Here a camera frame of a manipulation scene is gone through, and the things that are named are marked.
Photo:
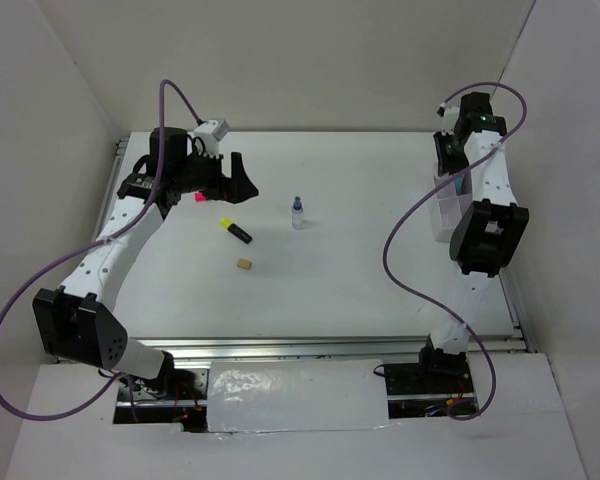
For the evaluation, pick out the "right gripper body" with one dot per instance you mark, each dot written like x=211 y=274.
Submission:
x=451 y=157

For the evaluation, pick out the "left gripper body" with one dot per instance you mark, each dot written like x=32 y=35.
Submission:
x=203 y=175

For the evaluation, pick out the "light blue highlighter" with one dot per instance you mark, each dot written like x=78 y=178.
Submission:
x=459 y=185

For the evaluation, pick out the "yellow highlighter marker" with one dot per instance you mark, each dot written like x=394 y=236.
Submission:
x=236 y=230

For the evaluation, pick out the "small blue cap bottle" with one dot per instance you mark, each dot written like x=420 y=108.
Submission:
x=297 y=214

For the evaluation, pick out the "tan eraser block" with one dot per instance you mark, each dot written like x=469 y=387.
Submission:
x=244 y=264

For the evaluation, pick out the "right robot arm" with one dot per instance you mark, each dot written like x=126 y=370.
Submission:
x=476 y=212

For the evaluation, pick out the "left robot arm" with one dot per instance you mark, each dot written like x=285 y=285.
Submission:
x=76 y=320

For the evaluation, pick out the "white compartment organizer box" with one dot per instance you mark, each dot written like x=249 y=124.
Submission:
x=446 y=209

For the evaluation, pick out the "white cover plate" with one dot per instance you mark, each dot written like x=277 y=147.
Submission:
x=295 y=396

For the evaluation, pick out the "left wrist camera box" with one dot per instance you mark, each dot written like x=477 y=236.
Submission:
x=209 y=134

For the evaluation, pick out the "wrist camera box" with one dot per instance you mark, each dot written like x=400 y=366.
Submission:
x=209 y=134
x=449 y=115

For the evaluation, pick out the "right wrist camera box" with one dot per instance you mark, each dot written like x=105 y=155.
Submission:
x=449 y=115

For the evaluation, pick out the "aluminium rail frame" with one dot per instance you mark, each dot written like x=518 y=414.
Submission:
x=364 y=274

